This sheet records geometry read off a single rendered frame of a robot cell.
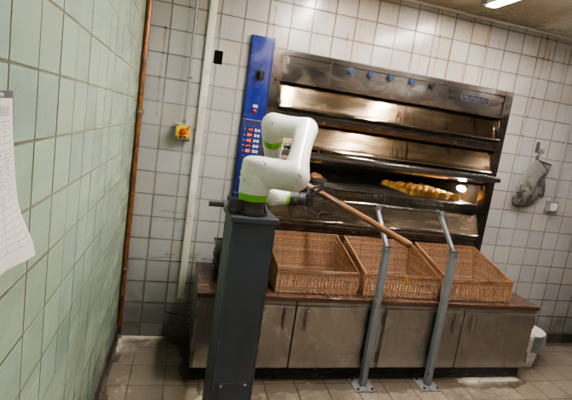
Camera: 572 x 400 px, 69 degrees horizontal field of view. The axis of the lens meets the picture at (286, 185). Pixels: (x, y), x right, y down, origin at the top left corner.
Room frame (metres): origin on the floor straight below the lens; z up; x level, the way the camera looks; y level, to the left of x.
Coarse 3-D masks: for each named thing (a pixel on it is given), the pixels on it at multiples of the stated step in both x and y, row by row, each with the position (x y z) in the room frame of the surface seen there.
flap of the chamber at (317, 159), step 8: (288, 152) 2.80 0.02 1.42; (312, 160) 2.92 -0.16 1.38; (320, 160) 2.88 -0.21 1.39; (328, 160) 2.87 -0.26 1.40; (336, 160) 2.88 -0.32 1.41; (344, 160) 2.90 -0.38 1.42; (352, 160) 2.92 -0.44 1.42; (360, 168) 3.10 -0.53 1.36; (376, 168) 3.02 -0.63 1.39; (384, 168) 2.98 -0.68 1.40; (392, 168) 2.99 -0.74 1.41; (400, 168) 3.00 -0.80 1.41; (408, 168) 3.02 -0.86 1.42; (424, 176) 3.26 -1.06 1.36; (432, 176) 3.21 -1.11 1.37; (440, 176) 3.17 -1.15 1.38; (448, 176) 3.13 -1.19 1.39; (456, 176) 3.12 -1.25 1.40; (464, 176) 3.14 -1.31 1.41; (472, 176) 3.16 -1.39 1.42
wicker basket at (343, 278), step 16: (288, 240) 2.92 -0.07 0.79; (304, 240) 2.95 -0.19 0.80; (320, 240) 2.99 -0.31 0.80; (336, 240) 3.01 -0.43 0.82; (272, 256) 2.61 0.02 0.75; (288, 256) 2.89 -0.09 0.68; (304, 256) 2.93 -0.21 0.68; (320, 256) 2.96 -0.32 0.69; (336, 256) 2.96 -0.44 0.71; (272, 272) 2.55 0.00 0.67; (288, 272) 2.46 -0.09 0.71; (304, 272) 2.49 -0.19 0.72; (320, 272) 2.51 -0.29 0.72; (336, 272) 2.54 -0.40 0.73; (352, 272) 2.57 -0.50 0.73; (272, 288) 2.49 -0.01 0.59; (288, 288) 2.47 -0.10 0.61; (304, 288) 2.49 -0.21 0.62; (320, 288) 2.52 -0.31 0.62; (336, 288) 2.55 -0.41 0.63; (352, 288) 2.58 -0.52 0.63
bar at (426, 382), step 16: (384, 208) 2.74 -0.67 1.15; (400, 208) 2.76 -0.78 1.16; (416, 208) 2.80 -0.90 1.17; (384, 240) 2.56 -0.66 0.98; (448, 240) 2.71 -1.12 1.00; (384, 256) 2.50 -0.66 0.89; (384, 272) 2.51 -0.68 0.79; (448, 272) 2.63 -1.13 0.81; (448, 288) 2.62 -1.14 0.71; (368, 336) 2.52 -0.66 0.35; (432, 336) 2.65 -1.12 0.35; (368, 352) 2.50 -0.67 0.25; (432, 352) 2.62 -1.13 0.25; (368, 368) 2.51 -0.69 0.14; (432, 368) 2.63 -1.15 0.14; (352, 384) 2.52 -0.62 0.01; (368, 384) 2.54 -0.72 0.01; (432, 384) 2.65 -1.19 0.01
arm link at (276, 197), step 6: (270, 192) 2.29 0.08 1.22; (276, 192) 2.29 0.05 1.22; (282, 192) 2.31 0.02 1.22; (288, 192) 2.32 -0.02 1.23; (270, 198) 2.28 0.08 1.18; (276, 198) 2.28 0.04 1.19; (282, 198) 2.30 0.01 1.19; (288, 198) 2.31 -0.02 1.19; (270, 204) 2.30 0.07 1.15; (276, 204) 2.30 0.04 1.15; (282, 204) 2.32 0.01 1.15; (288, 204) 2.33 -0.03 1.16
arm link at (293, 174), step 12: (288, 120) 2.08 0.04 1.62; (300, 120) 2.08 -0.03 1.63; (312, 120) 2.09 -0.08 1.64; (288, 132) 2.07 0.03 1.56; (300, 132) 1.99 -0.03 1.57; (312, 132) 2.03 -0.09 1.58; (300, 144) 1.90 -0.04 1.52; (312, 144) 2.00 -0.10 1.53; (288, 156) 1.85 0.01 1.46; (300, 156) 1.81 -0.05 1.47; (288, 168) 1.71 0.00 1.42; (300, 168) 1.72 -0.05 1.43; (276, 180) 1.71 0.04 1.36; (288, 180) 1.70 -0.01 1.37; (300, 180) 1.70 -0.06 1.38
